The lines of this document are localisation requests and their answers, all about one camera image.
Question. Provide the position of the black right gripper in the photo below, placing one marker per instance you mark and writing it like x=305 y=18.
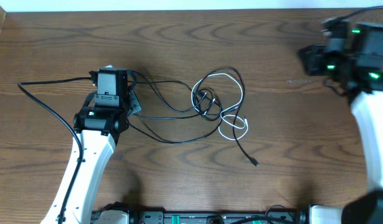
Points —
x=315 y=52

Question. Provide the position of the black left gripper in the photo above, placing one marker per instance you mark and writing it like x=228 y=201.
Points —
x=136 y=106

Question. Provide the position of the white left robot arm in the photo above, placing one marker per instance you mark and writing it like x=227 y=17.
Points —
x=97 y=127

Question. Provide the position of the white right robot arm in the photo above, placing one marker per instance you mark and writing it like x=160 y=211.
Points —
x=361 y=78

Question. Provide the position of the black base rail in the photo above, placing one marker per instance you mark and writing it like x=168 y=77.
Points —
x=122 y=213

